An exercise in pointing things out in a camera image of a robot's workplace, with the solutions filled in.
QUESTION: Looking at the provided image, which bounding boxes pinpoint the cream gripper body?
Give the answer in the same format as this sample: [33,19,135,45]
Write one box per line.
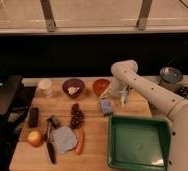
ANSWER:
[100,86,122,105]

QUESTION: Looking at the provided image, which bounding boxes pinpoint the blue sponge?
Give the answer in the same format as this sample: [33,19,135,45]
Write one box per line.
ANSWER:
[99,99,113,115]

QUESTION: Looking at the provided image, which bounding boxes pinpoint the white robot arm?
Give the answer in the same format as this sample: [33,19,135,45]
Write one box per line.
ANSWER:
[102,60,188,171]

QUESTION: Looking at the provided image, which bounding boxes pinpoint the green plastic tray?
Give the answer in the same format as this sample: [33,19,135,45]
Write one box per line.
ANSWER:
[107,116,171,171]

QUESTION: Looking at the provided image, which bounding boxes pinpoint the orange bowl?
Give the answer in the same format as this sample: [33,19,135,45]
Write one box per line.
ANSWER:
[92,79,110,96]

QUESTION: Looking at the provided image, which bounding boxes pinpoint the yellow item in bowl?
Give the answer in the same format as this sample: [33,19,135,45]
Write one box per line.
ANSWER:
[68,87,80,95]

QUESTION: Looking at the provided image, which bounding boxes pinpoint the purple bowl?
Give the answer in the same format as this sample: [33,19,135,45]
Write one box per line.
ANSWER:
[62,78,85,98]

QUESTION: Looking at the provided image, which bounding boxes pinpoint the bunch of red grapes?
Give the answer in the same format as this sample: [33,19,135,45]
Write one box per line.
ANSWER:
[70,103,84,129]

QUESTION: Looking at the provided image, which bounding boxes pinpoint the metal bowl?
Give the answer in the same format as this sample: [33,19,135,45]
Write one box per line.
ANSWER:
[160,67,183,84]

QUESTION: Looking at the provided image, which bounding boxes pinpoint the orange carrot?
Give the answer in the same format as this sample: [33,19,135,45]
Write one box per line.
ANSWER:
[75,127,84,155]

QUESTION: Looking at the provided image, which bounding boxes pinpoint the grey folded cloth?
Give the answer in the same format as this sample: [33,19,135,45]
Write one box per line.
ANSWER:
[52,126,78,154]

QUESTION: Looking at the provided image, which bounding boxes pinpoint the small dark brush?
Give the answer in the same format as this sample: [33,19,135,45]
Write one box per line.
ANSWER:
[48,115,60,129]

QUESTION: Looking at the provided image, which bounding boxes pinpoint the white cup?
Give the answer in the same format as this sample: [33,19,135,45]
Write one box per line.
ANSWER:
[38,79,52,96]

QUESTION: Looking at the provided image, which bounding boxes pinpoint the black rectangular block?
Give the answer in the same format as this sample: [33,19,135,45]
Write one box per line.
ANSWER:
[28,108,39,128]

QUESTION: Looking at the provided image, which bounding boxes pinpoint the red yellow apple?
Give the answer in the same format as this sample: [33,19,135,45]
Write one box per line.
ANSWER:
[27,131,42,147]

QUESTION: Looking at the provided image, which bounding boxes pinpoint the black office chair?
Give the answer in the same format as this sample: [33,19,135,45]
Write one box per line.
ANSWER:
[0,76,33,171]

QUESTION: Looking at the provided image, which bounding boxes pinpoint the black handled knife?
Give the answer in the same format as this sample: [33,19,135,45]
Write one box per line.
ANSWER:
[46,120,56,164]

